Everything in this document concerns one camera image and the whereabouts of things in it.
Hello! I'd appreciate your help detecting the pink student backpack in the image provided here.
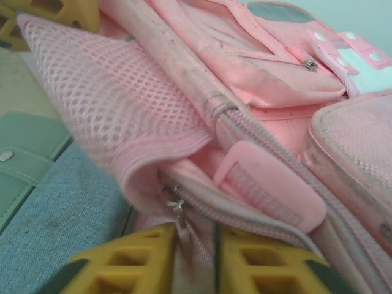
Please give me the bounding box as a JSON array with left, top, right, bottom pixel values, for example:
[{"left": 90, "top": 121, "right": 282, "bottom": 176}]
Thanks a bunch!
[{"left": 15, "top": 0, "right": 392, "bottom": 294}]

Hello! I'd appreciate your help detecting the blue fabric glasses case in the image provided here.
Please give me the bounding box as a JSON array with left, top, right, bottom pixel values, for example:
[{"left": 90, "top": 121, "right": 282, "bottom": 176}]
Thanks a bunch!
[{"left": 0, "top": 146, "right": 135, "bottom": 294}]

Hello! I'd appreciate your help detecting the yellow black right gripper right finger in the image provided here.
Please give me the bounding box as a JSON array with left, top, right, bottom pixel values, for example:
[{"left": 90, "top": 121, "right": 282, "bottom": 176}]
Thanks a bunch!
[{"left": 214, "top": 228, "right": 364, "bottom": 294}]

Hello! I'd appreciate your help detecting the green snap wallet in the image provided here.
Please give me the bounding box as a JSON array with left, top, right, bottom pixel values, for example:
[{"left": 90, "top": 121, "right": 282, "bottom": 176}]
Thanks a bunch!
[{"left": 0, "top": 111, "right": 74, "bottom": 233}]

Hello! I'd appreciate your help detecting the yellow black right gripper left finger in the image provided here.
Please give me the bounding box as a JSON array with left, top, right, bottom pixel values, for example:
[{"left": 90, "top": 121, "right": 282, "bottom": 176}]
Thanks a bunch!
[{"left": 39, "top": 223, "right": 178, "bottom": 294}]

